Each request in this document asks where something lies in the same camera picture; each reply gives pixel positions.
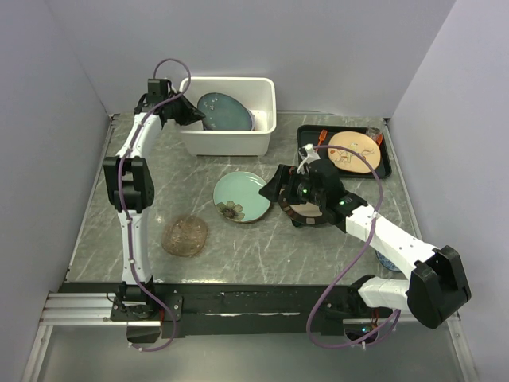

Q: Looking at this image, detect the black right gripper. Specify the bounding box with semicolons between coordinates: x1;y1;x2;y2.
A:
258;165;325;207

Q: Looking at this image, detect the dark blue brown-rimmed plate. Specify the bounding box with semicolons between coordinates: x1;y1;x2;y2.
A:
197;92;255;131

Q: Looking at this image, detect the black plate with colored squares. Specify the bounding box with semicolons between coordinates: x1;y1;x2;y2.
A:
278;190;345;230

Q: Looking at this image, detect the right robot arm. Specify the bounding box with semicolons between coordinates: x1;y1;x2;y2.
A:
259;160;472;329

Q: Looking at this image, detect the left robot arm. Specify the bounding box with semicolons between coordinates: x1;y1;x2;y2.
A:
103;78;204;320

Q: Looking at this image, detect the white plastic bin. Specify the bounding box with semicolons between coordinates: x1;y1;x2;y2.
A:
179;76;277;156

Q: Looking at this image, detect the mint green flower plate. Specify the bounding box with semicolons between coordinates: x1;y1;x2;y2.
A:
213;171;271;224

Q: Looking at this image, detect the orange plastic fork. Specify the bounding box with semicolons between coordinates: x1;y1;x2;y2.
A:
317;129;328;146

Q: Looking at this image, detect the beige bird plate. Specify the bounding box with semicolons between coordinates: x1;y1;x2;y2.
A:
327;131;382;175

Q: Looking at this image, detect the pink glass dish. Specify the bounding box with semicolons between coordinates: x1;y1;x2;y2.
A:
161;215;208;258

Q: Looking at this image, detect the clear glass cup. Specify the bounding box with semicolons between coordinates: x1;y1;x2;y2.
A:
366;127;382;141

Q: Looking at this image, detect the blue patterned small plate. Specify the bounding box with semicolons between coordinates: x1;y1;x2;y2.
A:
375;251;401;273

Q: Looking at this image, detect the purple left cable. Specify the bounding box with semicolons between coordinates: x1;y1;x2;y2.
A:
118;58;192;353

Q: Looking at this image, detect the purple cable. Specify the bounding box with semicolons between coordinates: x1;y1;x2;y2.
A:
118;58;192;353
308;145;402;349

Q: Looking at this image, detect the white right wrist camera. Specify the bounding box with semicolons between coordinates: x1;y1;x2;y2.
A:
297;143;321;175

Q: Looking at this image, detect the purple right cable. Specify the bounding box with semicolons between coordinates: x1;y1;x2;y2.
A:
308;145;402;349

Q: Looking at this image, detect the aluminium frame rail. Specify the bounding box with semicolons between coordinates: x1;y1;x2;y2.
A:
39;293;160;326

